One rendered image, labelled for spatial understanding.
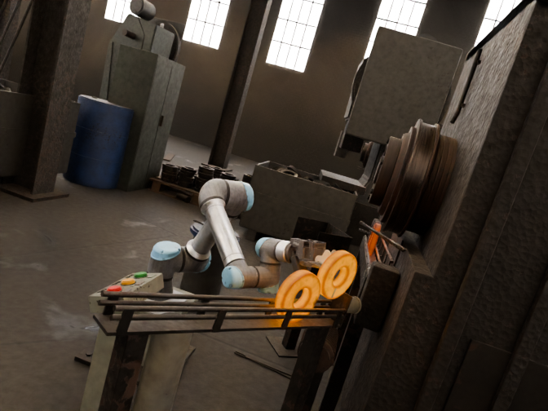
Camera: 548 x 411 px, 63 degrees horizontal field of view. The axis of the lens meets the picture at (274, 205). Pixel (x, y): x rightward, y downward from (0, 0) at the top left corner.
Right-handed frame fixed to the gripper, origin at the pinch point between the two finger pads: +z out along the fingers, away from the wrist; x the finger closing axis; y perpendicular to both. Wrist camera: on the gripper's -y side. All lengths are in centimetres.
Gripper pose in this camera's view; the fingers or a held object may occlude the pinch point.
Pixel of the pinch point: (338, 268)
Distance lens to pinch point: 141.1
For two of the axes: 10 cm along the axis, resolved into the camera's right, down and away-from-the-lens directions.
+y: 1.0, -10.0, 0.0
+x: 7.1, 0.7, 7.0
